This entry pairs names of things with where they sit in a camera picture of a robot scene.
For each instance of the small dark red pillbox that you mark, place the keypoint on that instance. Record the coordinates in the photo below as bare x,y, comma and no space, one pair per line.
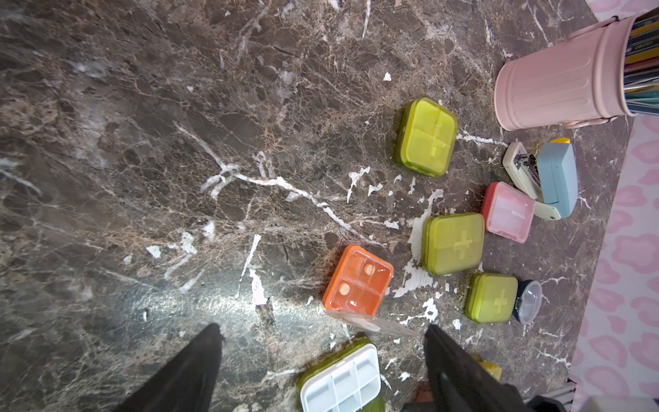
423,393

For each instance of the pencils in cup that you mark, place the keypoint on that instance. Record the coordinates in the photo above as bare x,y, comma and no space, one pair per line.
640,73

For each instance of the pink red rectangular pillbox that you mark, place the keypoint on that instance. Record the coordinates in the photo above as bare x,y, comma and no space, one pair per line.
508,212

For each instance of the pink pencil cup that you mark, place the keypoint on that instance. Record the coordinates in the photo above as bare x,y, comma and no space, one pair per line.
576,83

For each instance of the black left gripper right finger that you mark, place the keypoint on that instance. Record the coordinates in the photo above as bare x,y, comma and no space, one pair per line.
457,381

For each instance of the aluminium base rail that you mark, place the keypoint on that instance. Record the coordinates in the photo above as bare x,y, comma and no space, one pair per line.
565,395

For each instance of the small orange pillbox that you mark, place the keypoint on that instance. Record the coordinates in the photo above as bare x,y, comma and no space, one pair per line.
357,289

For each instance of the small yellow pillbox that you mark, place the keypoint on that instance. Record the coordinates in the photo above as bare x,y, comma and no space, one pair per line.
491,368

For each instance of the grey blue stapler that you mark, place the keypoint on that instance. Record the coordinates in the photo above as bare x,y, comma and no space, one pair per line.
550,177

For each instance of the yellow glue stick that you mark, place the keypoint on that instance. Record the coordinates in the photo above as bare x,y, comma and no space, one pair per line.
562,140

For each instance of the green pillbox front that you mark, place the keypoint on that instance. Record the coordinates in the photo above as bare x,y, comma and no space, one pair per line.
347,381

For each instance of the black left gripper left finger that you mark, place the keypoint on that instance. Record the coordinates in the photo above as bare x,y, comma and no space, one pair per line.
186,382

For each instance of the green pillbox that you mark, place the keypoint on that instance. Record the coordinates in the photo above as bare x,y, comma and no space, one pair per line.
426,137
347,381
452,243
491,298

